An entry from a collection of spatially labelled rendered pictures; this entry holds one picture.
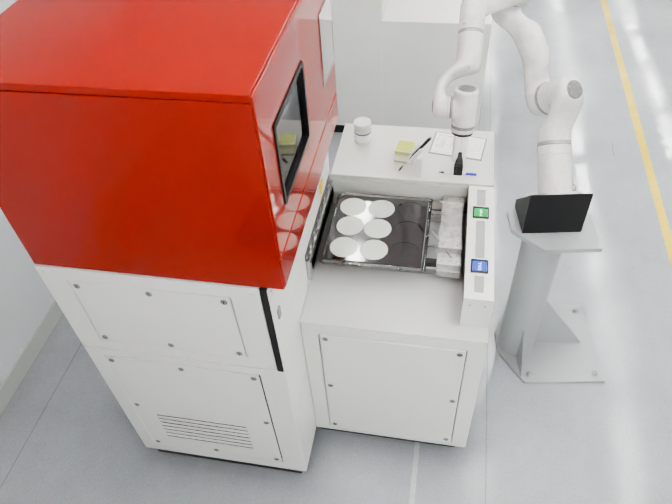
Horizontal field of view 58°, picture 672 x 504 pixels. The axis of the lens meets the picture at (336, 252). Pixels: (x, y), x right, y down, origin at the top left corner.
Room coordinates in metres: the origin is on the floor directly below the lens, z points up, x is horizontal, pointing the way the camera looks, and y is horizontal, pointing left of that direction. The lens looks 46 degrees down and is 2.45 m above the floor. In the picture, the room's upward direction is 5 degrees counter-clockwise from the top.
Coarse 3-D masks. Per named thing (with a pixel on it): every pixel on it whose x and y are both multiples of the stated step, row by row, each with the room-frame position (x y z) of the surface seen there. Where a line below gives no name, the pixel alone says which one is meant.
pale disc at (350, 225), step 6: (348, 216) 1.67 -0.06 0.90; (342, 222) 1.64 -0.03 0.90; (348, 222) 1.64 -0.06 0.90; (354, 222) 1.63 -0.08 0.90; (360, 222) 1.63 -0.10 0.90; (342, 228) 1.61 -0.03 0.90; (348, 228) 1.60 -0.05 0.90; (354, 228) 1.60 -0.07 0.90; (360, 228) 1.60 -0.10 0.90; (348, 234) 1.57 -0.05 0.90
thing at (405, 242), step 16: (336, 208) 1.72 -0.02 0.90; (400, 208) 1.69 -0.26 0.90; (416, 208) 1.68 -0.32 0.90; (336, 224) 1.63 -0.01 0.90; (400, 224) 1.60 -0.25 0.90; (416, 224) 1.60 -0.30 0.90; (384, 240) 1.53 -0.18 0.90; (400, 240) 1.52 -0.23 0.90; (416, 240) 1.51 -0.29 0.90; (336, 256) 1.47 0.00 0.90; (352, 256) 1.46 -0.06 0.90; (384, 256) 1.45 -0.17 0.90; (400, 256) 1.44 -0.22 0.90; (416, 256) 1.44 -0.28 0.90
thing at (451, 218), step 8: (448, 208) 1.69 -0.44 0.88; (456, 208) 1.69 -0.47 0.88; (448, 216) 1.65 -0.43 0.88; (456, 216) 1.64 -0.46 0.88; (440, 224) 1.61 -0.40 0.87; (448, 224) 1.60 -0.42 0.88; (456, 224) 1.60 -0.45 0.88; (440, 232) 1.56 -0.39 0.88; (448, 232) 1.56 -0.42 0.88; (456, 232) 1.56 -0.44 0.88; (440, 240) 1.52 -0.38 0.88; (448, 240) 1.52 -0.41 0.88; (456, 240) 1.52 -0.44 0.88; (440, 256) 1.45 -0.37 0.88; (448, 256) 1.44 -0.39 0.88; (456, 256) 1.44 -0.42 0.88; (440, 272) 1.37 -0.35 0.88; (448, 272) 1.37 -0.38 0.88; (456, 272) 1.36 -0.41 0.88
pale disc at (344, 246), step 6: (336, 240) 1.55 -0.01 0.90; (342, 240) 1.54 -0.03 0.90; (348, 240) 1.54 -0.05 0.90; (354, 240) 1.54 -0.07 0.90; (330, 246) 1.52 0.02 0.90; (336, 246) 1.52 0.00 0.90; (342, 246) 1.51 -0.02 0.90; (348, 246) 1.51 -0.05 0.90; (354, 246) 1.51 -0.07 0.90; (336, 252) 1.49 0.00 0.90; (342, 252) 1.48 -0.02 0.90; (348, 252) 1.48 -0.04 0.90; (354, 252) 1.48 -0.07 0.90
